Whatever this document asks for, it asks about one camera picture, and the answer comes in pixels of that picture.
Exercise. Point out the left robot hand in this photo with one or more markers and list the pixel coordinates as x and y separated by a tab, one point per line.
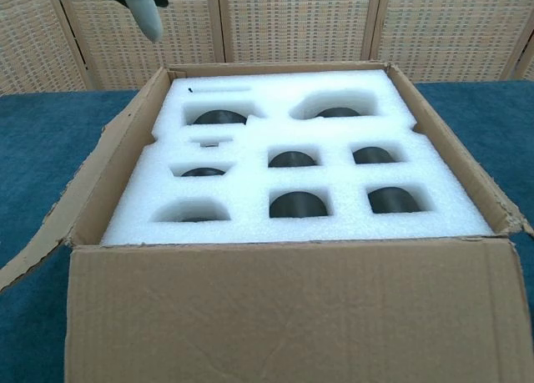
144	7

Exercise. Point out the red cardboard box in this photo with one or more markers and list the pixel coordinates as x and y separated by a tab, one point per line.
292	316

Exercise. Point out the black round part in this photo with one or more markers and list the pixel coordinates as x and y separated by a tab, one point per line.
293	159
373	155
220	117
298	205
337	112
203	172
392	200

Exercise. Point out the blue carpet table mat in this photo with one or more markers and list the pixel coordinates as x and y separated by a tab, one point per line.
41	157

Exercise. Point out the woven folding screen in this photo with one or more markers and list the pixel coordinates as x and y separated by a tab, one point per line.
334	20

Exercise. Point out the white foam insert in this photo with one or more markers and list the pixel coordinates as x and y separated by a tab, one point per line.
250	182

